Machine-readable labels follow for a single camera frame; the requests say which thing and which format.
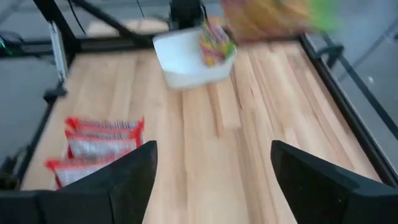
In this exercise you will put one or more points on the black metal table frame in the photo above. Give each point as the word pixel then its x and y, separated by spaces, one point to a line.
pixel 348 109

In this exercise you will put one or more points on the green Maruchan noodle pack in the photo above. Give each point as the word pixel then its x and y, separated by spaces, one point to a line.
pixel 216 46
pixel 270 18

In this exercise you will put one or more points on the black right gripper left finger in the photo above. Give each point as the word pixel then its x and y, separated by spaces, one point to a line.
pixel 124 193

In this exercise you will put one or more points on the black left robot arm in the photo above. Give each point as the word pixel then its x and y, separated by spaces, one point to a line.
pixel 186 14

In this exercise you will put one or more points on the red Maruchan noodle pack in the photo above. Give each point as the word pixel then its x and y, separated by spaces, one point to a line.
pixel 99 147
pixel 102 124
pixel 74 172

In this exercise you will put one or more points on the white plastic bin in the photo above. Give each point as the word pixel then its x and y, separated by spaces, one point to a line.
pixel 183 59

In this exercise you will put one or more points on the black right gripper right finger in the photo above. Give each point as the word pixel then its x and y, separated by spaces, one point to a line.
pixel 317 193

